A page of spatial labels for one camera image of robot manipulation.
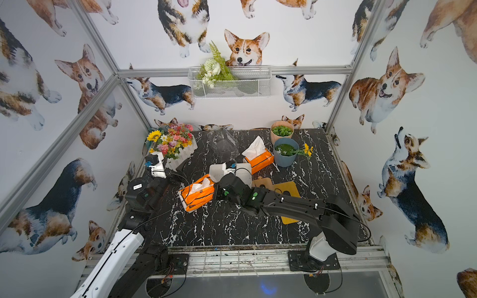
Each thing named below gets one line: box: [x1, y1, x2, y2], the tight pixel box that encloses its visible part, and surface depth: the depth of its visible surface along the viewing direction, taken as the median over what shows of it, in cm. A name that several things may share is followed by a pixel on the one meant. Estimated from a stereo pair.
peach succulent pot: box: [270, 120, 295, 146], surface depth 107 cm
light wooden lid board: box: [252, 176, 275, 190], surface depth 100 cm
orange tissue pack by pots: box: [241, 135, 274, 175], surface depth 102 cm
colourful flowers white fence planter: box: [146, 122, 198, 172], surface depth 98 cm
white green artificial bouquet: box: [196, 40, 237, 89], surface depth 82 cm
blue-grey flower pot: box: [273, 137, 300, 168], surface depth 105 cm
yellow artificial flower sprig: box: [296, 142, 314, 159], surface depth 94 cm
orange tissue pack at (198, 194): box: [178, 173, 215, 214], surface depth 76 cm
